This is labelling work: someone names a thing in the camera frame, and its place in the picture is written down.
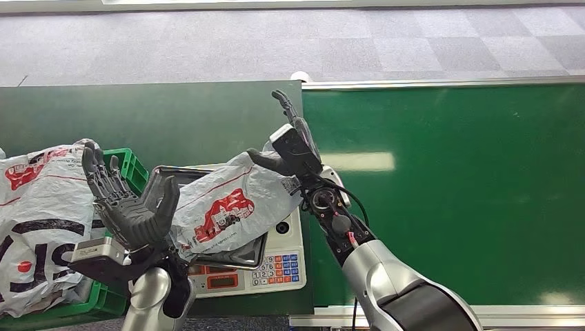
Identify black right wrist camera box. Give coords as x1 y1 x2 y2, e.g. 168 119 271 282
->
269 123 324 179

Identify white electronic weighing scale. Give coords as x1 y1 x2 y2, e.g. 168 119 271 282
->
150 163 308 301

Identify steel scale tray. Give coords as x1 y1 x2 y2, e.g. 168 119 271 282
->
146 165 271 271

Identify green conveyor belt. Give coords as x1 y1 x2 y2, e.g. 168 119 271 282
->
301 83 585 308

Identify aluminium conveyor side rail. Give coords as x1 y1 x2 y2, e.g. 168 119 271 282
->
288 304 585 330
301 75 585 91

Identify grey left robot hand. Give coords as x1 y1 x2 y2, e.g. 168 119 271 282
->
81 141 181 252

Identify grey mailer package red print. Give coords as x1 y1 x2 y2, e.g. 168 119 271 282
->
170 150 304 262

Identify large white mailer black letters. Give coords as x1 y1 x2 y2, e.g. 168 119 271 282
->
0 137 107 319

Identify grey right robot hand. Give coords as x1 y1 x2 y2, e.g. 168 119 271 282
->
246 89 327 182

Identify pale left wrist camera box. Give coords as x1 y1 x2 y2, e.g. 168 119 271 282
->
69 236 127 267

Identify green plastic crate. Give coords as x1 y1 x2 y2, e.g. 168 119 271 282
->
0 148 150 331

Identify grey mailer package black print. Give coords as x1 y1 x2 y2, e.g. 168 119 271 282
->
63 219 110 305

